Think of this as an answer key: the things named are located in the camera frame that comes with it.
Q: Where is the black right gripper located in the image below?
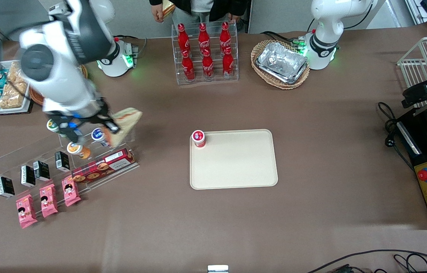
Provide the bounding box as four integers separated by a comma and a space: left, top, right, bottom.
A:
48, 99, 121, 144

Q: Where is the triangle sandwich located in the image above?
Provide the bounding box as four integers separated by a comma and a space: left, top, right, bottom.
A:
103, 108, 143, 149

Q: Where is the tan packet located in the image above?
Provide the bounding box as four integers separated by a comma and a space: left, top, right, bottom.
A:
162, 0, 176, 18

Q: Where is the cream plastic tray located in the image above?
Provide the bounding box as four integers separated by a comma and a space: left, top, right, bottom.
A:
190, 129, 278, 190

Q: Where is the aluminium foil tray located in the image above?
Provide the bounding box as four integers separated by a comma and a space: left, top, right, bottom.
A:
255, 42, 308, 85

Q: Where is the bare person hand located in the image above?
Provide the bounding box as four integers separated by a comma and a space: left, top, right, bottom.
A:
152, 5, 165, 24

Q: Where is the blue-lid white cup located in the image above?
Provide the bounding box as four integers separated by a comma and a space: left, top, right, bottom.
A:
91, 128, 112, 147

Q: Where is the orange-lid cup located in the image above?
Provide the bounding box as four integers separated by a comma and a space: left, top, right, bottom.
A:
66, 141, 91, 160

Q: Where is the red cookie box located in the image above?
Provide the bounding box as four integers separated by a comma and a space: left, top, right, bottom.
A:
70, 148, 137, 184

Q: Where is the green-lid white cup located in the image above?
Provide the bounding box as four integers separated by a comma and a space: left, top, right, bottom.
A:
46, 119, 66, 138

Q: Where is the small black carton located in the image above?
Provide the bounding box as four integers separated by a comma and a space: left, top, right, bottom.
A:
0, 176, 15, 199
55, 151, 70, 172
21, 165, 36, 187
33, 161, 51, 182

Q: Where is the pink snack packet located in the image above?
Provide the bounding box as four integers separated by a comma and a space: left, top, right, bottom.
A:
39, 184, 59, 218
61, 176, 81, 207
16, 194, 38, 229

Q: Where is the dark brown wicker basket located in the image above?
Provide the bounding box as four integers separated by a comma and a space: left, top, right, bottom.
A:
29, 64, 88, 107

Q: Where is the red-lid white cup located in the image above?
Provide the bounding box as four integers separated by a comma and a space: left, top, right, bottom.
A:
192, 130, 206, 148

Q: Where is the red cola bottle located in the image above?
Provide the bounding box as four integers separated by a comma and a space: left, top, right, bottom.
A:
181, 50, 196, 81
202, 49, 214, 79
219, 22, 232, 50
177, 24, 191, 54
198, 23, 211, 52
222, 46, 235, 77

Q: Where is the clear acrylic tiered stand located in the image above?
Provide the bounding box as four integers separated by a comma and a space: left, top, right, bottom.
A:
0, 114, 140, 218

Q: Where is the beige cracker pack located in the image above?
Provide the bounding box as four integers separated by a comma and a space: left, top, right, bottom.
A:
0, 82, 25, 110
7, 61, 25, 85

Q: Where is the clear acrylic bottle rack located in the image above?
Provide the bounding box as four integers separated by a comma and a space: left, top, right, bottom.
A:
171, 20, 239, 85

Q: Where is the person in black jacket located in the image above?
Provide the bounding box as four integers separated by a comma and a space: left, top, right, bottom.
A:
149, 0, 252, 24

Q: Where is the light tan wicker basket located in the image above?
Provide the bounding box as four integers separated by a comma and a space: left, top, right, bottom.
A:
251, 39, 311, 90

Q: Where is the white wire rack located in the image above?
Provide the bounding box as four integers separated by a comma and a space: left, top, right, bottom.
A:
397, 36, 427, 111

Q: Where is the black power cable with plug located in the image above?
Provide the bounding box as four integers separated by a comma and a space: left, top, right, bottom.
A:
377, 102, 415, 172

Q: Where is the grey cable at arm base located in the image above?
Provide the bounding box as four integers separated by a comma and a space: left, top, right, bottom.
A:
113, 35, 148, 58

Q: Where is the black cable at arm base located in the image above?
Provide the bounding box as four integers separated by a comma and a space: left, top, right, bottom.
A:
261, 31, 305, 44

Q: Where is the long black cable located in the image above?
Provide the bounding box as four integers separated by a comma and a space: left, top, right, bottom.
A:
306, 249, 427, 273

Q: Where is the looped black cable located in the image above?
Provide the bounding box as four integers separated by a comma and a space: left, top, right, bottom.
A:
393, 253, 427, 273

